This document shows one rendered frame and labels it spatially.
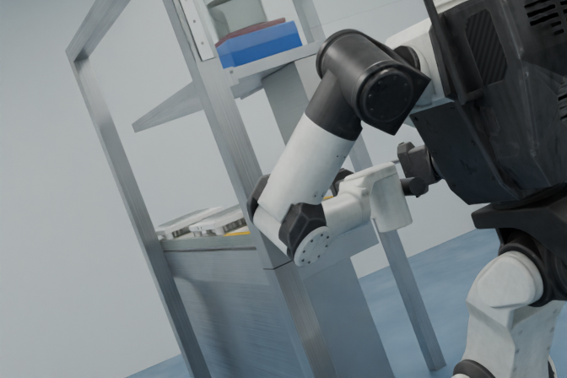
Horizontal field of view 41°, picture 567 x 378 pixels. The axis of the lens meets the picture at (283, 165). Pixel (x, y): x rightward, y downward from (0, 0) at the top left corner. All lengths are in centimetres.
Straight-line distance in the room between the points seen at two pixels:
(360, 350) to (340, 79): 114
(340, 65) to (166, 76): 421
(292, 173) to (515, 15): 38
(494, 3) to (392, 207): 47
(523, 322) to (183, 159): 406
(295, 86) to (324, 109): 83
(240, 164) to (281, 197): 60
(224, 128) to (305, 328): 50
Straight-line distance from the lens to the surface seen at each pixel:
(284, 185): 113
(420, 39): 114
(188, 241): 247
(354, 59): 107
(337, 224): 127
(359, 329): 208
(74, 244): 523
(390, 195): 138
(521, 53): 106
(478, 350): 147
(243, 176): 172
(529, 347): 143
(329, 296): 204
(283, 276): 175
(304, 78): 190
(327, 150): 111
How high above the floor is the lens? 118
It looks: 2 degrees down
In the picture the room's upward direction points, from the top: 21 degrees counter-clockwise
